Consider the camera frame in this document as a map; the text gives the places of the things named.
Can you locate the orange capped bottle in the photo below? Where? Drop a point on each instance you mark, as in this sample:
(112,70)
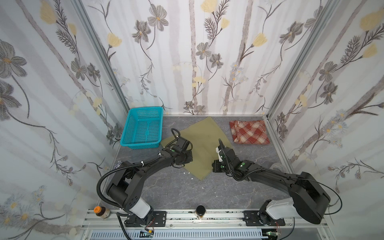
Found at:
(102,212)

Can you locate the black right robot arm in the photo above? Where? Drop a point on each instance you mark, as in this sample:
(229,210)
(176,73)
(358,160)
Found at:
(307,198)

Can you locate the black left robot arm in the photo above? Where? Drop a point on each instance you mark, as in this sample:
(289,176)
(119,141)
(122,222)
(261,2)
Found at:
(123,186)

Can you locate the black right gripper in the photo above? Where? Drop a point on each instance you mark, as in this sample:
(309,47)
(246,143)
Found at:
(217,165)

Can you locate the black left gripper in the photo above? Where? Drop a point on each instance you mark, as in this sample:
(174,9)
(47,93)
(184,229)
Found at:
(186,157)

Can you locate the olive green skirt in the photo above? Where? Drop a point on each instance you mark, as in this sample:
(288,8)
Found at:
(204,133)

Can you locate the aluminium front rail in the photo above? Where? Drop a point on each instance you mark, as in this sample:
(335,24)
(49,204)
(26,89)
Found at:
(228,224)

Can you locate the red plaid wool skirt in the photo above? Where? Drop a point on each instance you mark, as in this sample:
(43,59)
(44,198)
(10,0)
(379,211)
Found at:
(249,133)

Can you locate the teal plastic basket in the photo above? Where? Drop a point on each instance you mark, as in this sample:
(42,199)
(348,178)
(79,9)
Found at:
(143,128)

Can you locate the black knob jar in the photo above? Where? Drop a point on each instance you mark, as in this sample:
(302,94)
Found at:
(200,211)

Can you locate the clear tape roll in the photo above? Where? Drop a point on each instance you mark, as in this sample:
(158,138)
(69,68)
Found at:
(279,168)

